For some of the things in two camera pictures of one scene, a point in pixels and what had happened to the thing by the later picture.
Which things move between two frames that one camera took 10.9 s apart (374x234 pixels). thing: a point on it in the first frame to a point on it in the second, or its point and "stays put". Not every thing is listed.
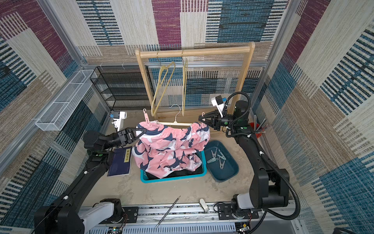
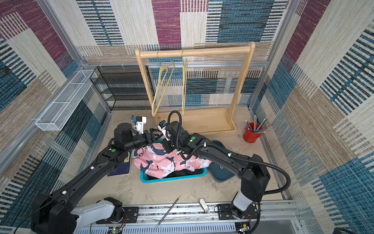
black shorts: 150,176 stays put
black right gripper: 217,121 to 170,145
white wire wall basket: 55,117 stays put
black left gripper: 127,136 to 152,135
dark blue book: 120,162 stays put
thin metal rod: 163,218 stays put
